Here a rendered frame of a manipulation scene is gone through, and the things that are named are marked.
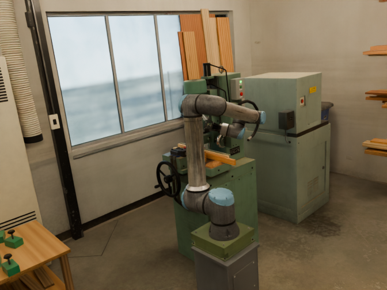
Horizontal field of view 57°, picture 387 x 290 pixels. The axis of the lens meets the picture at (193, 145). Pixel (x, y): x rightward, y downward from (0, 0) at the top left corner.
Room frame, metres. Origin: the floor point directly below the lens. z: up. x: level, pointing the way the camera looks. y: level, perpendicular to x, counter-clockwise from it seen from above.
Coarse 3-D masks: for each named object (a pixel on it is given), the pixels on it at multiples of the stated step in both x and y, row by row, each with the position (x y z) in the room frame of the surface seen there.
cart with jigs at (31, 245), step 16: (32, 224) 2.51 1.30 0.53; (0, 240) 2.26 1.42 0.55; (16, 240) 2.19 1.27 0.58; (32, 240) 2.26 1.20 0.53; (48, 240) 2.24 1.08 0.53; (0, 256) 2.03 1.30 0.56; (16, 256) 2.07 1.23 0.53; (32, 256) 2.05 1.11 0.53; (48, 256) 2.03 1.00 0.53; (64, 256) 2.09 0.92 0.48; (0, 272) 1.90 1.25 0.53; (16, 272) 1.87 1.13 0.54; (32, 272) 2.39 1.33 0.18; (48, 272) 2.38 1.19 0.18; (64, 272) 2.08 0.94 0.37; (0, 288) 2.20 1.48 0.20; (16, 288) 2.19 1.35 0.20; (32, 288) 2.17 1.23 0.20; (48, 288) 2.18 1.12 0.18; (64, 288) 2.16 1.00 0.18
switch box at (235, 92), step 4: (232, 80) 2.78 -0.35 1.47; (236, 80) 2.75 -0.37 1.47; (240, 80) 2.78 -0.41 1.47; (232, 84) 2.78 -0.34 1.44; (236, 84) 2.75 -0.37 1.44; (232, 88) 2.78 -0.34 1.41; (236, 88) 2.75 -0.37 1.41; (244, 88) 2.81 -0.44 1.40; (232, 92) 2.78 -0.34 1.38; (236, 92) 2.75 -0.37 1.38; (240, 92) 2.78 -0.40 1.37; (244, 92) 2.81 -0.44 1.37; (232, 96) 2.79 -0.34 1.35; (236, 96) 2.75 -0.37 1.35; (240, 96) 2.78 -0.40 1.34; (244, 96) 2.81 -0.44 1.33
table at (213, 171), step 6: (162, 156) 2.84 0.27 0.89; (168, 156) 2.78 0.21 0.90; (222, 162) 2.51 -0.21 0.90; (186, 168) 2.53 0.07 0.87; (210, 168) 2.40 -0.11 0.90; (216, 168) 2.41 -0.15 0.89; (222, 168) 2.45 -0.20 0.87; (228, 168) 2.49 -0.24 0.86; (210, 174) 2.39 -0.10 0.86; (216, 174) 2.41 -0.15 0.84
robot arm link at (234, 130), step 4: (232, 124) 2.45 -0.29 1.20; (236, 124) 2.43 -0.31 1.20; (240, 124) 2.42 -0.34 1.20; (228, 128) 2.42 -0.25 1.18; (232, 128) 2.41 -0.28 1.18; (236, 128) 2.41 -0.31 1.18; (240, 128) 2.41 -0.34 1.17; (244, 128) 2.42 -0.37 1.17; (228, 132) 2.41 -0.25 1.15; (232, 132) 2.40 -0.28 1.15; (236, 132) 2.40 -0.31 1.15; (240, 132) 2.39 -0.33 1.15; (228, 136) 2.43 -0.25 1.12; (232, 136) 2.41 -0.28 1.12; (236, 136) 2.40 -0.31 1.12; (240, 136) 2.39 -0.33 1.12
